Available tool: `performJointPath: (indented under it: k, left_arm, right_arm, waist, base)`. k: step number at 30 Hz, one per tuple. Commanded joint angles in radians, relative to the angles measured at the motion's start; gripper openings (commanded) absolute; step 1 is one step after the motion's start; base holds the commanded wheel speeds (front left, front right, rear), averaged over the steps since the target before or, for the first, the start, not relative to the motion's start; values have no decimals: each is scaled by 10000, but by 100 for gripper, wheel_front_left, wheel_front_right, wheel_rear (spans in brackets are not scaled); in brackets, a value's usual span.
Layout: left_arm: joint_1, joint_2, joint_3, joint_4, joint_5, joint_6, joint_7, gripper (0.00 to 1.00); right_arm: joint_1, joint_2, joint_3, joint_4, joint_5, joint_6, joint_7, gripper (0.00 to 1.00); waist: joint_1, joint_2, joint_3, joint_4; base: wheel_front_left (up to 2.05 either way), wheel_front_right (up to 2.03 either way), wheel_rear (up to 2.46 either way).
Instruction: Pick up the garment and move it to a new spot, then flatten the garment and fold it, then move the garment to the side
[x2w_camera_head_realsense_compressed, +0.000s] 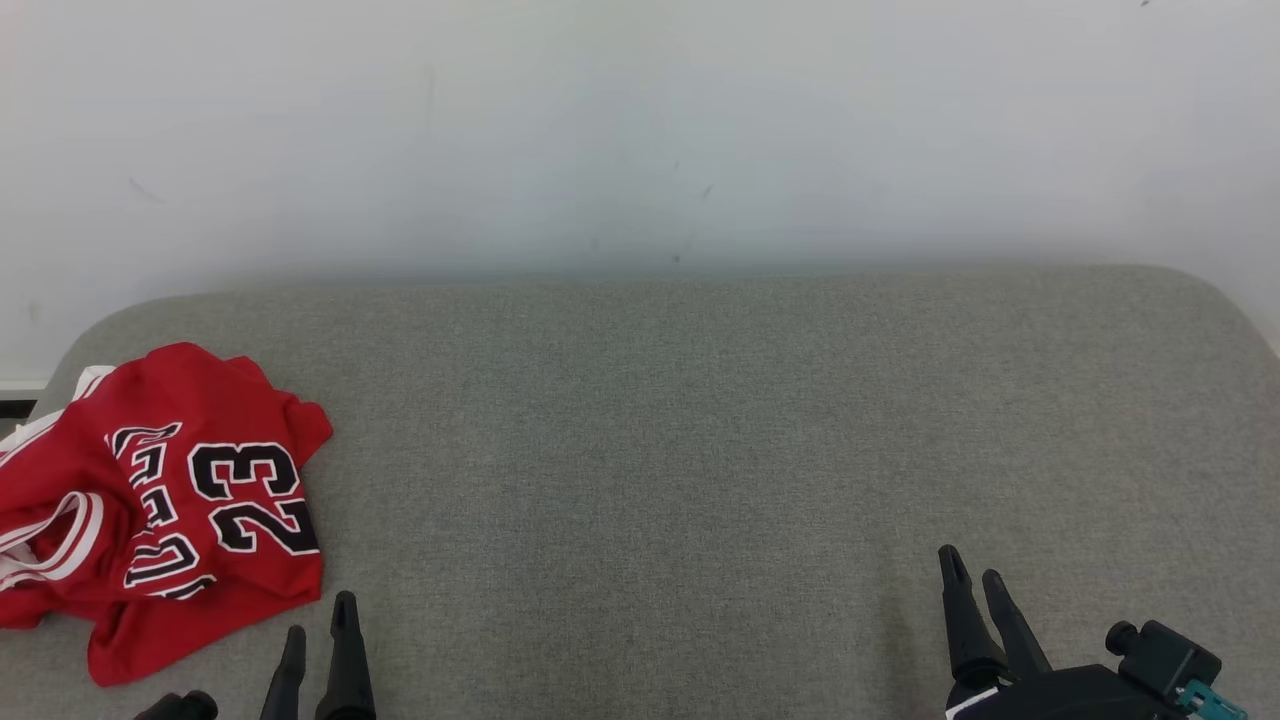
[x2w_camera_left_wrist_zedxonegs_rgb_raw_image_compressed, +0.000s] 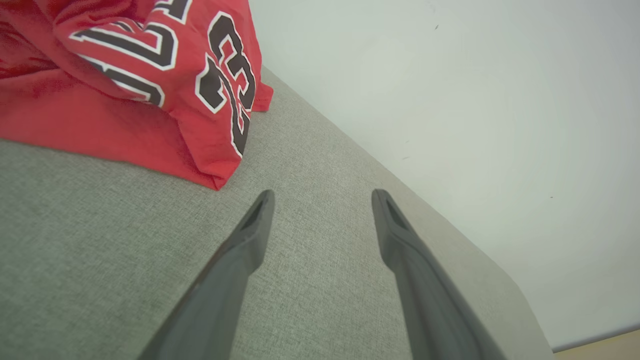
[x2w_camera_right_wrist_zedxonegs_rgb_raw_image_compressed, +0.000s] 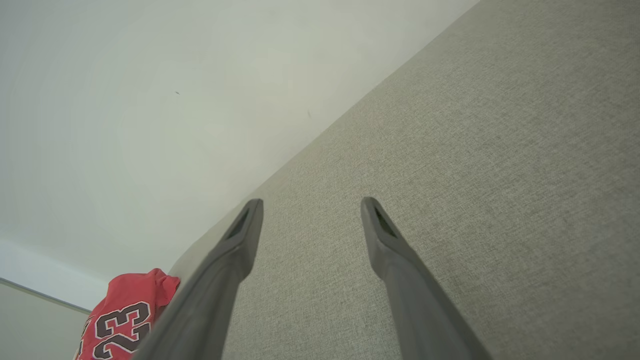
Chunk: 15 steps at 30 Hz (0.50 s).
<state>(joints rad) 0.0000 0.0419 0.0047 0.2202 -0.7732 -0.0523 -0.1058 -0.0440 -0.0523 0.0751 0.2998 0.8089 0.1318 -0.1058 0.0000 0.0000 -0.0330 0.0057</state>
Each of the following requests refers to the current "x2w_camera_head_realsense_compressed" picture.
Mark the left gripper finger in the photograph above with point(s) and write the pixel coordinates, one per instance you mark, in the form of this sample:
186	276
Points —
346	660
288	680

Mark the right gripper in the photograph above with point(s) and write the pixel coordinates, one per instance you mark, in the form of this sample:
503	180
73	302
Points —
1070	700

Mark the red basketball jersey number 23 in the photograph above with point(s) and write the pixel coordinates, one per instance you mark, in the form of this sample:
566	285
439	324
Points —
230	490

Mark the red shorts with white stripe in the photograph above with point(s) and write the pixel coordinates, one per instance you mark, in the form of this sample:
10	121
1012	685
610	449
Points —
130	385

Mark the grey fabric sofa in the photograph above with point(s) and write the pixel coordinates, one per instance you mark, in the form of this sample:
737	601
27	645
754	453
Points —
650	420

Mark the white skirting board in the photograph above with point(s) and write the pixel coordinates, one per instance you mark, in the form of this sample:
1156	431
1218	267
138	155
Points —
20	385

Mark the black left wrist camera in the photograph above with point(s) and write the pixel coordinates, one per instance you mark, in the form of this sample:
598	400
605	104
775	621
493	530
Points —
185	707

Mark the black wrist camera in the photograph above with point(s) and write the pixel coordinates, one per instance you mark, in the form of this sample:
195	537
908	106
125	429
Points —
185	707
1165	655

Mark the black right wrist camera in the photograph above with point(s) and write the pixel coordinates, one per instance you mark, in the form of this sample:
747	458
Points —
1165	655

